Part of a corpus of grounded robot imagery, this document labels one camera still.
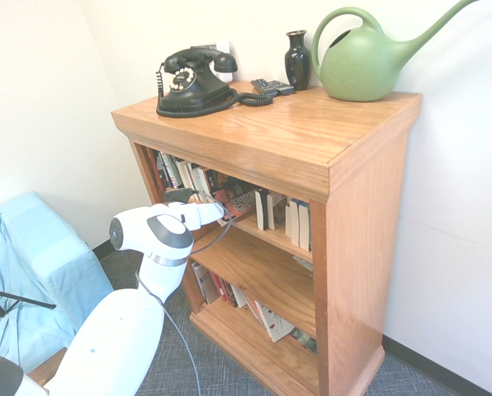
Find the blue cloth covered couch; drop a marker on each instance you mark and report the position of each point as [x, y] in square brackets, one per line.
[43, 255]

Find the black rotary telephone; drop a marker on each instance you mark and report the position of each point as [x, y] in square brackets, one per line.
[188, 88]

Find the green watering can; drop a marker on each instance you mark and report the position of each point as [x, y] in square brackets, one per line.
[357, 70]

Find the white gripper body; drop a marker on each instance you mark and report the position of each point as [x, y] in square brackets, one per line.
[204, 214]

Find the white paperback book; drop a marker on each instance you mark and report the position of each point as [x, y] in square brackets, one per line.
[238, 298]

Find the black camera tripod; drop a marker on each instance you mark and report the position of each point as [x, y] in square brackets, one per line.
[31, 302]

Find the red black paperback book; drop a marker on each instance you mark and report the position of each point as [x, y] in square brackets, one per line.
[239, 204]

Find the dark red spine book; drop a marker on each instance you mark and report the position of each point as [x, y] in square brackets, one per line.
[154, 169]

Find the blue cover paperback book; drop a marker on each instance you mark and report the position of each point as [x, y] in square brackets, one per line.
[306, 227]
[293, 222]

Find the wooden bookshelf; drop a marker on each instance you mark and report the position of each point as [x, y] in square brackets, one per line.
[353, 247]

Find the black remote control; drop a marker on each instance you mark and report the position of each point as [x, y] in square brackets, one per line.
[264, 86]
[283, 87]

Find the camouflage cover book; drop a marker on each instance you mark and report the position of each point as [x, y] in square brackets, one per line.
[304, 340]

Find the black cover paperback book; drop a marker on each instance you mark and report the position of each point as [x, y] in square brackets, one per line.
[261, 208]

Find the red white spine book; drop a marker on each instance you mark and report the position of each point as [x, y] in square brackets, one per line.
[168, 169]

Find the white book red marks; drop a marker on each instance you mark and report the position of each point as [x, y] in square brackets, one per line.
[275, 323]

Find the black vase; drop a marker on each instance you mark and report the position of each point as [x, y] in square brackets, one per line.
[297, 62]

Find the white grey cover book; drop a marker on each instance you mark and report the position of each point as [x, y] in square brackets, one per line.
[204, 282]

